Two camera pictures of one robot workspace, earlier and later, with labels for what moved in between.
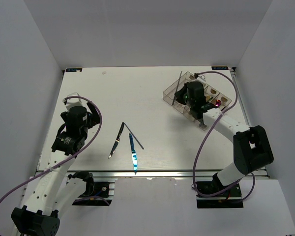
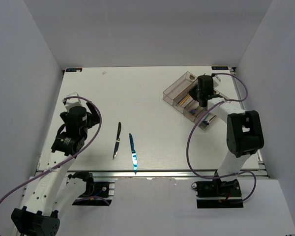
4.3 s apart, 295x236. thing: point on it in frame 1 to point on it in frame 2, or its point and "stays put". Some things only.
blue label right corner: (220, 68) stays put
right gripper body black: (181, 97) to (194, 93)
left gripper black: (94, 118) stays put
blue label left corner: (73, 70) stays put
